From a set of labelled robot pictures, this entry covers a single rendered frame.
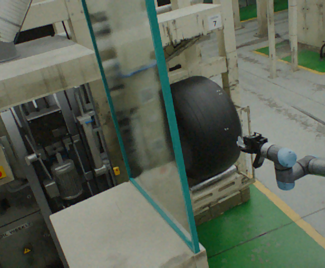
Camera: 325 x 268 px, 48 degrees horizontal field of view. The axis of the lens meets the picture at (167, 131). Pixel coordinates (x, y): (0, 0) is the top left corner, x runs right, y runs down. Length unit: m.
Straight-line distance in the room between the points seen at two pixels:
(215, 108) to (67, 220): 0.91
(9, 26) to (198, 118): 0.99
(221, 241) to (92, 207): 1.71
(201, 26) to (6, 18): 1.05
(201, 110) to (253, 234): 1.50
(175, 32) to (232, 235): 1.72
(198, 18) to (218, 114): 0.62
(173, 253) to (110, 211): 0.36
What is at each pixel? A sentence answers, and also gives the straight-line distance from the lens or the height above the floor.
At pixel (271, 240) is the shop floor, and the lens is 3.07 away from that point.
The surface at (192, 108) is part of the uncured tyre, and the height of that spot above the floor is 1.40.
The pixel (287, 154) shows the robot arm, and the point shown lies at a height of 1.31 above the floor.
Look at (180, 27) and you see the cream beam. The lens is 2.16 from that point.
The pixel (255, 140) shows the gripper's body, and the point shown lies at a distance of 1.74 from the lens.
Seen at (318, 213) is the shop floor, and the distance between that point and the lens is 3.32.
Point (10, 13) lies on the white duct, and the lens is 1.89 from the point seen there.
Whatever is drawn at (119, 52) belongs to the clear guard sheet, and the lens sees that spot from 1.17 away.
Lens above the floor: 2.15
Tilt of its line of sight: 26 degrees down
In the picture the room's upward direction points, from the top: 11 degrees counter-clockwise
